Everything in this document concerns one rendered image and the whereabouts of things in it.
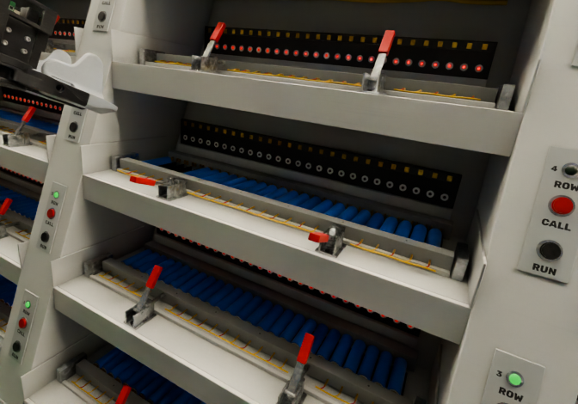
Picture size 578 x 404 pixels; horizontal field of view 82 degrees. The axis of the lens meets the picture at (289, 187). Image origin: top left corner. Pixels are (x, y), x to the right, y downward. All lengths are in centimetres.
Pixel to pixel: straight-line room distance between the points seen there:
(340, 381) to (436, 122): 35
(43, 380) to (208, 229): 45
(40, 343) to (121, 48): 53
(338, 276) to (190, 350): 25
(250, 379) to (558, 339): 35
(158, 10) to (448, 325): 69
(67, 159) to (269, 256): 42
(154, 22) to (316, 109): 41
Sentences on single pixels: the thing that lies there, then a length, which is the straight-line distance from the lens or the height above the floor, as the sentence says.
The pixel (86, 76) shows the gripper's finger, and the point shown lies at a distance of 45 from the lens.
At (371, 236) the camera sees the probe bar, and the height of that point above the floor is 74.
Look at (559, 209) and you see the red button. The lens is 40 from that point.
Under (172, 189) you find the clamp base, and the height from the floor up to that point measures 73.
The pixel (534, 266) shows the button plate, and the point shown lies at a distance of 40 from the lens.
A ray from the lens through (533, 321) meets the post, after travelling 41.
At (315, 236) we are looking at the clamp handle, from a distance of 35.
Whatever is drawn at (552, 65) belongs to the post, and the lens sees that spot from 43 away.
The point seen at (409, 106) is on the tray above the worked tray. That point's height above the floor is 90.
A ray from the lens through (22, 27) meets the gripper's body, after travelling 42.
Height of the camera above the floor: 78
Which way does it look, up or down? level
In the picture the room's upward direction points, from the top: 15 degrees clockwise
